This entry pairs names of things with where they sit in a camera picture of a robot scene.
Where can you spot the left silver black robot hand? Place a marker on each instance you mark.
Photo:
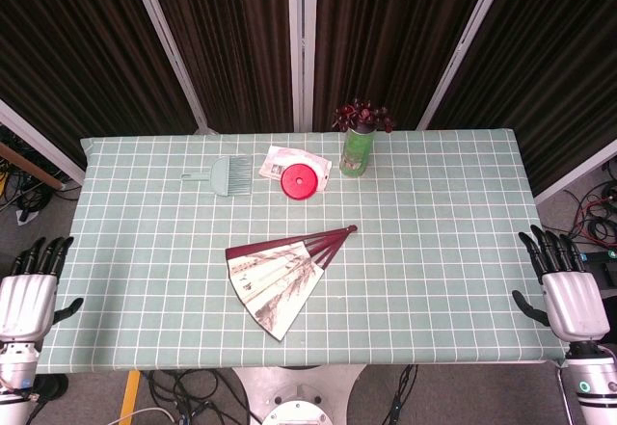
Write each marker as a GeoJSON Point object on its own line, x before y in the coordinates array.
{"type": "Point", "coordinates": [26, 300]}

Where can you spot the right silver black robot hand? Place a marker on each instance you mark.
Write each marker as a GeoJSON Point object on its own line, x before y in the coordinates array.
{"type": "Point", "coordinates": [573, 300]}

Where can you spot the painted paper folding fan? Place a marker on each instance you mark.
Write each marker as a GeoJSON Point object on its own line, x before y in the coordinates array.
{"type": "Point", "coordinates": [270, 285]}

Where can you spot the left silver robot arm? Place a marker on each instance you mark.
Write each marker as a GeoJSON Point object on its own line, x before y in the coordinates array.
{"type": "Point", "coordinates": [14, 372]}

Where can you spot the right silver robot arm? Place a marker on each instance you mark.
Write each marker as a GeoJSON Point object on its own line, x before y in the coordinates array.
{"type": "Point", "coordinates": [593, 381]}

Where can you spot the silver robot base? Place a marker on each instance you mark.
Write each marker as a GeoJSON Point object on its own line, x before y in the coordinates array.
{"type": "Point", "coordinates": [296, 396]}

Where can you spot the black power strip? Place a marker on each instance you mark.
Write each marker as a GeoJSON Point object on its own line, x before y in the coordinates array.
{"type": "Point", "coordinates": [600, 266]}

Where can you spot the green white checked tablecloth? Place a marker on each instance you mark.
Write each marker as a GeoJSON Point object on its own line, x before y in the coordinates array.
{"type": "Point", "coordinates": [144, 275]}

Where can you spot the brown wooden board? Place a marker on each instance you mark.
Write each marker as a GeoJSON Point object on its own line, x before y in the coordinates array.
{"type": "Point", "coordinates": [29, 162]}

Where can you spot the yellow floor tape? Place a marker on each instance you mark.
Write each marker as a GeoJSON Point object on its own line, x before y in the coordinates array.
{"type": "Point", "coordinates": [129, 396]}

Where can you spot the teal plastic brush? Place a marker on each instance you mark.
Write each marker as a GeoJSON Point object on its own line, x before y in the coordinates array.
{"type": "Point", "coordinates": [231, 177]}

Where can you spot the dark curtain screen panel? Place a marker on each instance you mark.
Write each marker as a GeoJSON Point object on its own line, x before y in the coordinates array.
{"type": "Point", "coordinates": [385, 34]}
{"type": "Point", "coordinates": [231, 44]}
{"type": "Point", "coordinates": [554, 59]}
{"type": "Point", "coordinates": [72, 49]}

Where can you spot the green bottle vase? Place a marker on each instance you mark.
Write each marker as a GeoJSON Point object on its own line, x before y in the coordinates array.
{"type": "Point", "coordinates": [356, 152]}

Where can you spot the dark red plant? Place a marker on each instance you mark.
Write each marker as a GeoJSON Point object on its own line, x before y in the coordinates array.
{"type": "Point", "coordinates": [361, 114]}

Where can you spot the white printed packet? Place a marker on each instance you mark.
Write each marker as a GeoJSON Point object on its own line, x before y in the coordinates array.
{"type": "Point", "coordinates": [279, 157]}

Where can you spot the red round lid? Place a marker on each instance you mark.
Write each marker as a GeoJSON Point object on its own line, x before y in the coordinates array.
{"type": "Point", "coordinates": [299, 181]}

